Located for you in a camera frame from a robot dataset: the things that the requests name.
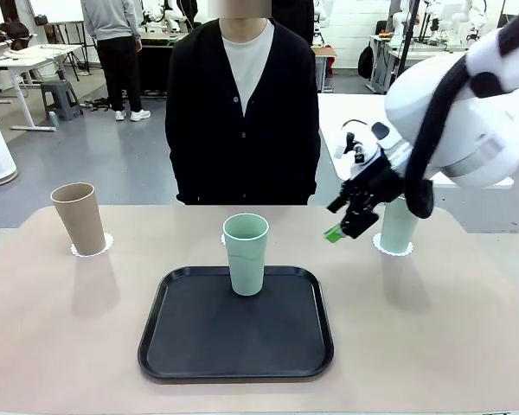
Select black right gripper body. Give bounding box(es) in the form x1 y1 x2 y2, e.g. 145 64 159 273
341 166 406 211

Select green tall cup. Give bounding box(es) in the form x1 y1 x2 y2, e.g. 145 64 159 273
222 213 271 297
379 196 420 254

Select brown tall cup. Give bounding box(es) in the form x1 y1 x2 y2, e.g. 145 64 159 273
50 182 107 257

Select large white table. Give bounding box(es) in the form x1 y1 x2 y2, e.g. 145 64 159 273
317 93 515 189

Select person in black cardigan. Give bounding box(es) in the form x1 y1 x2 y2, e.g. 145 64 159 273
164 16 322 207

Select black backpack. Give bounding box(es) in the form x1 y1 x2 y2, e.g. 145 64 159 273
356 42 375 80

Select white lab desk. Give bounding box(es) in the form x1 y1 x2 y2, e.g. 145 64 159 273
369 33 472 94

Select small wooden top table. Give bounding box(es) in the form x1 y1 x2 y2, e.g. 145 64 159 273
313 46 338 93

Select black vertical pole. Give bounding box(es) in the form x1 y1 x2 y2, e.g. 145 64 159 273
392 0 419 87

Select white t-shirt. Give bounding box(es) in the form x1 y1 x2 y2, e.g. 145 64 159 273
221 17 276 118

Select black plastic tray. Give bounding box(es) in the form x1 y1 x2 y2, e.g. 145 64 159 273
137 265 335 382

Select bystander in black clothes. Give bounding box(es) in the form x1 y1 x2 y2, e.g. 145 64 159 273
271 0 316 44

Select black workbench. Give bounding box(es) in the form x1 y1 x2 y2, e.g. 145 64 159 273
138 32 187 96

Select bystander in grey hoodie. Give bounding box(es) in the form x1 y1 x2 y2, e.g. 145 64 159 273
80 0 151 122

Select grey plastic stool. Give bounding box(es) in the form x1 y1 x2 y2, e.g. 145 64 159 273
40 79 85 121

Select whiteboard on stand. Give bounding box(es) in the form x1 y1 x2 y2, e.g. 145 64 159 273
28 0 90 81

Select white desk with metal legs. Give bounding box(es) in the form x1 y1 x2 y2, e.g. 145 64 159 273
0 42 82 131

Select black bags on desk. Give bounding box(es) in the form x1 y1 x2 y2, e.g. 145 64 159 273
0 19 30 47

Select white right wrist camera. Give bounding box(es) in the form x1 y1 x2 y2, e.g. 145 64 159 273
335 119 393 178

